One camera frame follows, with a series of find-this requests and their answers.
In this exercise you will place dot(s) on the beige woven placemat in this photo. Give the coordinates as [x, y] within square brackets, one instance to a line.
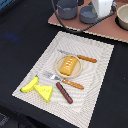
[78, 113]

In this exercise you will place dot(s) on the grey toy pot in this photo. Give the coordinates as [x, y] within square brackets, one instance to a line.
[67, 9]

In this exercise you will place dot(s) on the grey toy frying pan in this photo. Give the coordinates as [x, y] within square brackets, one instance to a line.
[88, 15]

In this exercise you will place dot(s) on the beige toy bowl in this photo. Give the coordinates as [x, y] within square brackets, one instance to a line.
[122, 14]

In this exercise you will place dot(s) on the beige toy plate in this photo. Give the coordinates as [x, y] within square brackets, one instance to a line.
[76, 71]

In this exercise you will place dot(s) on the brown toy sausage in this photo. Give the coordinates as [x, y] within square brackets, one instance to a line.
[64, 93]

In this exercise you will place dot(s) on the orange toy bread loaf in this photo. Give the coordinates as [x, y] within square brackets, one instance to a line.
[68, 65]

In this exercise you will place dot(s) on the toy knife orange handle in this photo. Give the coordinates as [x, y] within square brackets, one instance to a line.
[79, 56]

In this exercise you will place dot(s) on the toy fork orange handle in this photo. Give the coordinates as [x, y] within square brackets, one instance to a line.
[54, 77]

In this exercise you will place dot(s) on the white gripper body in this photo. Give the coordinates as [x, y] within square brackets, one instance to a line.
[102, 7]

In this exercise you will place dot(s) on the yellow toy cheese wedge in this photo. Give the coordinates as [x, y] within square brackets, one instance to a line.
[44, 91]

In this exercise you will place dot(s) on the yellow toy banana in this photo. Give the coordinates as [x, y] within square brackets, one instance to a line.
[29, 87]

